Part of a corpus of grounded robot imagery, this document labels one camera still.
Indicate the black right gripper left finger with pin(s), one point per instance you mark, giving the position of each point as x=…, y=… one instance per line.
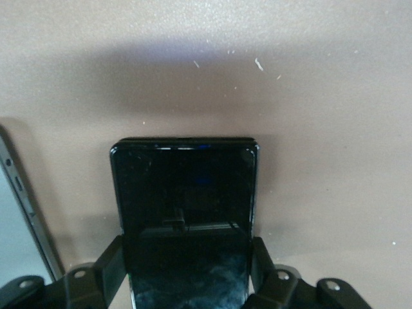
x=83, y=289

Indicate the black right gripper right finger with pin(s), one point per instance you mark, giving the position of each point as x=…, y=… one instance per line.
x=283, y=293

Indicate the black smartphone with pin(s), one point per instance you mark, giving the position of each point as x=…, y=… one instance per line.
x=183, y=180

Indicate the silver closed laptop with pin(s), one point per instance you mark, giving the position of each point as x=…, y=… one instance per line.
x=19, y=219

